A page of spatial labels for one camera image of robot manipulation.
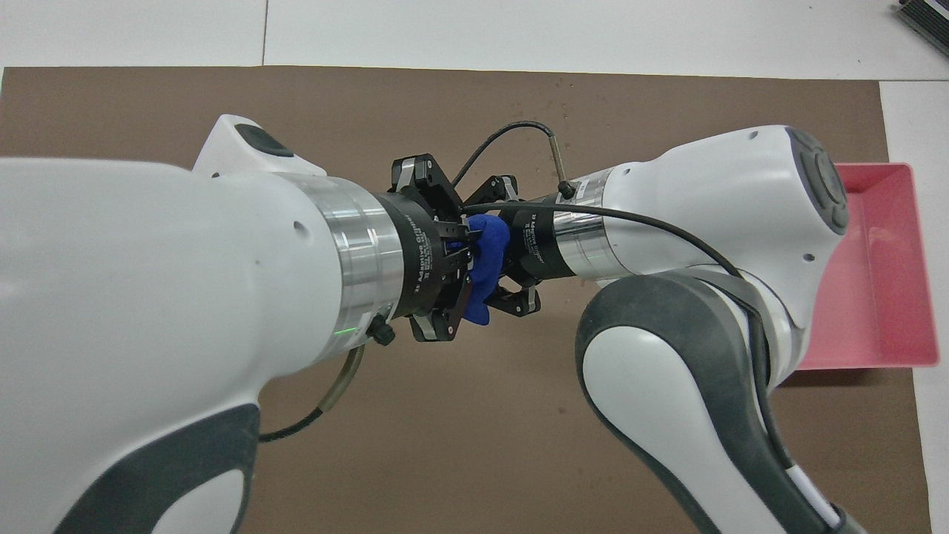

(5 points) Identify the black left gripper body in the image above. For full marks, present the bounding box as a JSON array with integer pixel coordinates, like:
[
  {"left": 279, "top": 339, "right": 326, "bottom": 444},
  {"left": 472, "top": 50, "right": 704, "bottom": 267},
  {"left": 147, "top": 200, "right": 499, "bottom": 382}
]
[{"left": 374, "top": 189, "right": 449, "bottom": 321}]

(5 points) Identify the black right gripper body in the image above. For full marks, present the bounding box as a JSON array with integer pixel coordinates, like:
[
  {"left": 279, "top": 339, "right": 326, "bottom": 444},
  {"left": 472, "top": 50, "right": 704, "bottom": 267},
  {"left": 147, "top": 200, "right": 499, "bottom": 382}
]
[{"left": 500, "top": 197, "right": 564, "bottom": 286}]

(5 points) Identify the blue cloth towel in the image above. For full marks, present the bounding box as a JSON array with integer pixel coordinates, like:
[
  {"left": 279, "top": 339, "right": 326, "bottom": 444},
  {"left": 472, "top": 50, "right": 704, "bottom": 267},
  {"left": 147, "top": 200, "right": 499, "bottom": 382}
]
[{"left": 461, "top": 214, "right": 511, "bottom": 326}]

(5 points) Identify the brown table mat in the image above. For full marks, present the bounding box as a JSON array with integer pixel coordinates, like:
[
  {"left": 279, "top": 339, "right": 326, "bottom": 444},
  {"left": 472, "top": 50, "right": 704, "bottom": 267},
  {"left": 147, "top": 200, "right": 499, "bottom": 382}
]
[{"left": 0, "top": 65, "right": 932, "bottom": 534}]

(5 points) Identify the pink plastic bin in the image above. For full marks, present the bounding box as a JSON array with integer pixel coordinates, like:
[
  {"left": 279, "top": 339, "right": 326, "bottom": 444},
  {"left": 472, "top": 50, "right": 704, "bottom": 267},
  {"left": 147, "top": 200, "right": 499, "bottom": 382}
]
[{"left": 797, "top": 163, "right": 939, "bottom": 370}]

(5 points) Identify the grey ribbed device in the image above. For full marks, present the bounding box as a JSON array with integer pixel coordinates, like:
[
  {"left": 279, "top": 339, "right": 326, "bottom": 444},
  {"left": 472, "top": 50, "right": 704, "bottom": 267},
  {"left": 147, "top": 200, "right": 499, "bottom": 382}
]
[{"left": 893, "top": 0, "right": 949, "bottom": 38}]

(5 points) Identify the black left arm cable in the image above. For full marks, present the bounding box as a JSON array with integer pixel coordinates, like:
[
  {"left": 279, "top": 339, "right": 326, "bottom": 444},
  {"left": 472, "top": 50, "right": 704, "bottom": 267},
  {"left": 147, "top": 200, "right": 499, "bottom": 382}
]
[{"left": 259, "top": 345, "right": 366, "bottom": 444}]

